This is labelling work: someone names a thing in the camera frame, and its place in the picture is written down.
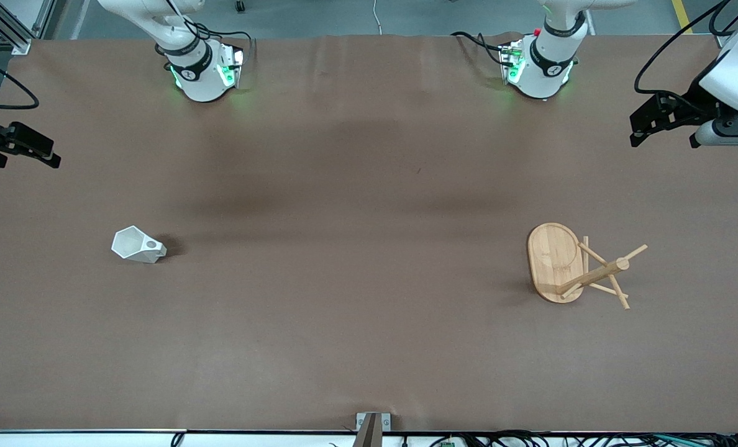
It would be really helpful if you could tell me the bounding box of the brown table cover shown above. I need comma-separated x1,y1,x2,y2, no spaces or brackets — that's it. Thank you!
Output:
0,34,738,433

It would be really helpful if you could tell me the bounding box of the black left arm base cable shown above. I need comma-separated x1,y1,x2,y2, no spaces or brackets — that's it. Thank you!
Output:
451,30,509,66

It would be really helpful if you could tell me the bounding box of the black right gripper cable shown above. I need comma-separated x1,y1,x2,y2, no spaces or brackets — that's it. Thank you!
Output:
0,50,40,111

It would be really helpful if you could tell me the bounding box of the black arm base cable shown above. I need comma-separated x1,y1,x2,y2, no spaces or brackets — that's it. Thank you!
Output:
451,30,509,66
192,19,257,60

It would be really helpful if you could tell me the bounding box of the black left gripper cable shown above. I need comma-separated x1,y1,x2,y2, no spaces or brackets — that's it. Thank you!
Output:
634,0,738,119

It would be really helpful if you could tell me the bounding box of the white faceted cup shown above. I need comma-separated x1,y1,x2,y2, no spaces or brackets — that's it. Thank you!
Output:
111,225,167,264

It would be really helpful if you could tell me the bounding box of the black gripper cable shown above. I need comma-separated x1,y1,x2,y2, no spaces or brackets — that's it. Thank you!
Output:
0,50,40,111
634,0,738,119

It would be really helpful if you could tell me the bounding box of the grey metal camera bracket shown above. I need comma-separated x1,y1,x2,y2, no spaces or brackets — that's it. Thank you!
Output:
355,412,392,447

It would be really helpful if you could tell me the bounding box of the wooden cup rack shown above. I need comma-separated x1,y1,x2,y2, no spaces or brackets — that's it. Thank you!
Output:
527,222,649,310

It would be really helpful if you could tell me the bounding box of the black right arm base cable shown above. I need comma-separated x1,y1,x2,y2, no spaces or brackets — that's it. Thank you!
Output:
192,19,257,60

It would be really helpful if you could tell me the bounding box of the black cable tangle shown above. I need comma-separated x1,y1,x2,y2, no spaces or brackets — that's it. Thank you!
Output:
428,430,738,447

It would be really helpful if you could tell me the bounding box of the aluminium frame profile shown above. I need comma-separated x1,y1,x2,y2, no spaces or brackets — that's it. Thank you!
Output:
0,0,57,56

